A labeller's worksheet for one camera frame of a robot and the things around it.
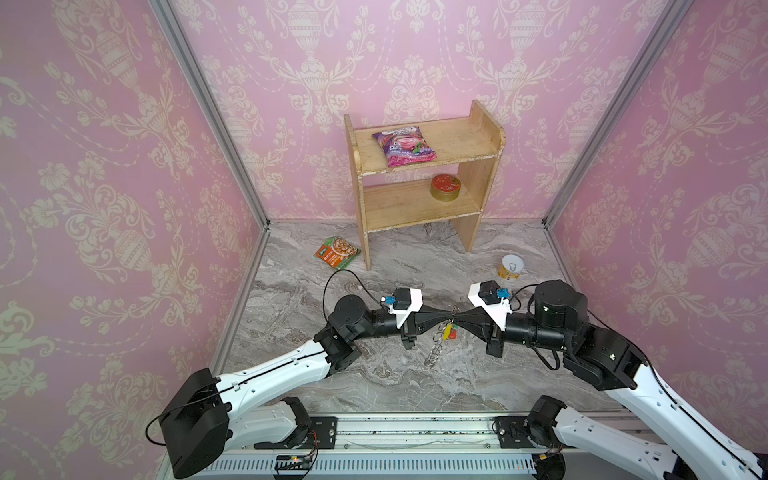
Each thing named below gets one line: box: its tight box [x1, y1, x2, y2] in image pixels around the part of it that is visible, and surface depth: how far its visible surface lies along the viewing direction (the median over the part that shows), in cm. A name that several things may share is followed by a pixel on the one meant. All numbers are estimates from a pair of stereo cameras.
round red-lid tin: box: [430, 174, 462, 202], surface depth 100 cm
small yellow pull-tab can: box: [498, 254, 524, 280], surface depth 103 cm
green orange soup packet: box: [314, 236, 362, 270], surface depth 112 cm
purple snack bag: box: [372, 126, 438, 167], surface depth 77 cm
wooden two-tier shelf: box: [344, 100, 506, 271], surface depth 87 cm
